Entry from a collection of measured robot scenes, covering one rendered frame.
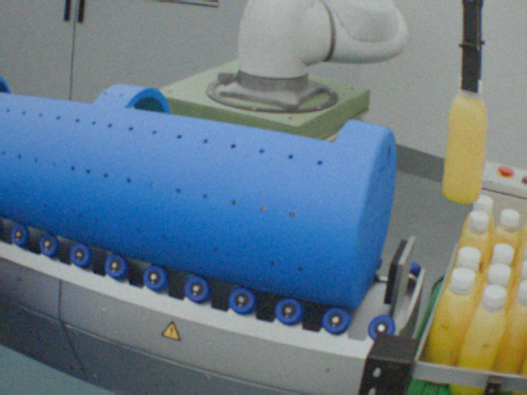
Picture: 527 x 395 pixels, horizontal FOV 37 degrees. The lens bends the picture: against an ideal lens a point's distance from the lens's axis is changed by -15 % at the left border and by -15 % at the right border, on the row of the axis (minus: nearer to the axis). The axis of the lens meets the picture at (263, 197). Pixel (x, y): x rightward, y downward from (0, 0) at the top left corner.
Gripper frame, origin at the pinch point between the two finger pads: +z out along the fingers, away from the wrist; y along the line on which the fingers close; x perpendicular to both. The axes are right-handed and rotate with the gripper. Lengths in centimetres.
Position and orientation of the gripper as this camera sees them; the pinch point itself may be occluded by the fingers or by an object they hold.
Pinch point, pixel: (471, 67)
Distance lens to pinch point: 126.5
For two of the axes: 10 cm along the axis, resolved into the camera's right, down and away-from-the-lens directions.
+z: -0.4, 9.1, 4.1
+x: 9.4, 1.8, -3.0
